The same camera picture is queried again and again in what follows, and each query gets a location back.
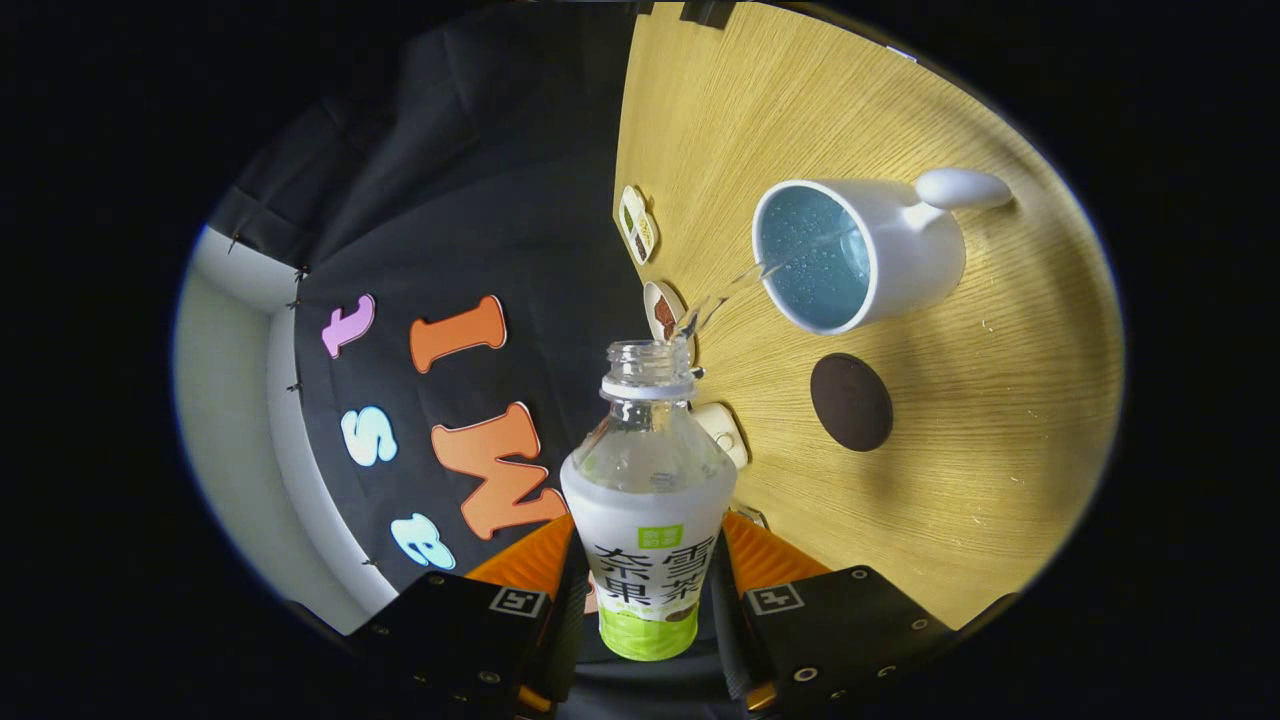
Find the dark round coaster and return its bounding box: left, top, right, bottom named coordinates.
left=810, top=352, right=894, bottom=453

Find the white cup with handle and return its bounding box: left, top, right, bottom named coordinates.
left=751, top=167, right=1014, bottom=335

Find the black backdrop cloth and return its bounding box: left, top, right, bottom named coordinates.
left=205, top=0, right=661, bottom=601

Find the clear bottle white green label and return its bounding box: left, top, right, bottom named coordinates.
left=558, top=340, right=739, bottom=663

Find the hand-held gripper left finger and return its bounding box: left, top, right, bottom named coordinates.
left=350, top=513, right=601, bottom=719

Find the clear juice stream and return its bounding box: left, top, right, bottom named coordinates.
left=672, top=228, right=863, bottom=346

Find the white divided condiment dish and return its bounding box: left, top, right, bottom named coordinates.
left=618, top=185, right=658, bottom=266

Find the white toaster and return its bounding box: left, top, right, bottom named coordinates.
left=690, top=402, right=749, bottom=469

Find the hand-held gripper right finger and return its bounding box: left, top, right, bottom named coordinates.
left=705, top=510, right=956, bottom=716

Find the wooden table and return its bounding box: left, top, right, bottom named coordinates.
left=612, top=0, right=1126, bottom=631

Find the white round plate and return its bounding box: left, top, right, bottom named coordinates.
left=643, top=280, right=696, bottom=366

